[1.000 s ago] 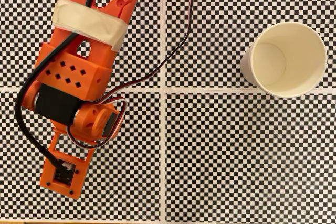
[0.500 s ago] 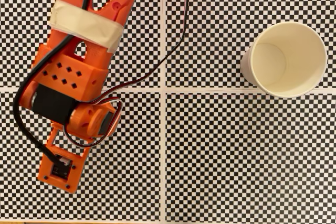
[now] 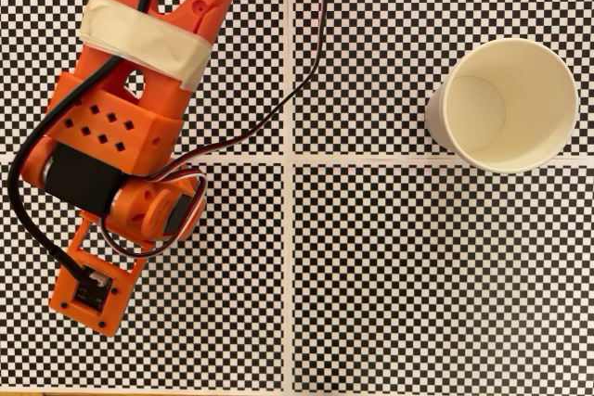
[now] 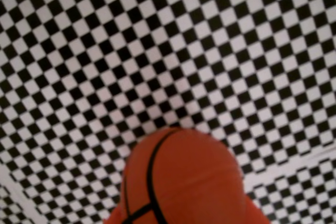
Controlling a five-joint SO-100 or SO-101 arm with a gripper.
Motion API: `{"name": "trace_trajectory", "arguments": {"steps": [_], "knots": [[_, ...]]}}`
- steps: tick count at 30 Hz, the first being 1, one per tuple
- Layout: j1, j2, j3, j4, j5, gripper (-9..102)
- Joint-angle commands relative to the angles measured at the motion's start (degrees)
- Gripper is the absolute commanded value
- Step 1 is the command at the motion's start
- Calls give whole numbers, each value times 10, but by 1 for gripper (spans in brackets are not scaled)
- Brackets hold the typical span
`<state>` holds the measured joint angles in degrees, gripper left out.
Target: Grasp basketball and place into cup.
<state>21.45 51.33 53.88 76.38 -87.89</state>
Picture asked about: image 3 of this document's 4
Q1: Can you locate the thin black red servo wire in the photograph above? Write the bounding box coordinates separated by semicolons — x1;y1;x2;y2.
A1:
99;0;329;259

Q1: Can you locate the thick black camera cable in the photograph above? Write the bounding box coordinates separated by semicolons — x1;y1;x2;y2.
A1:
7;0;161;284

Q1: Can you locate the cream paper cup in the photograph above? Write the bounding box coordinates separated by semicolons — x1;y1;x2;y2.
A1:
424;37;580;174

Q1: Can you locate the beige masking tape strip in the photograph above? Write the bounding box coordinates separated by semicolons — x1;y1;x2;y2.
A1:
77;0;214;91

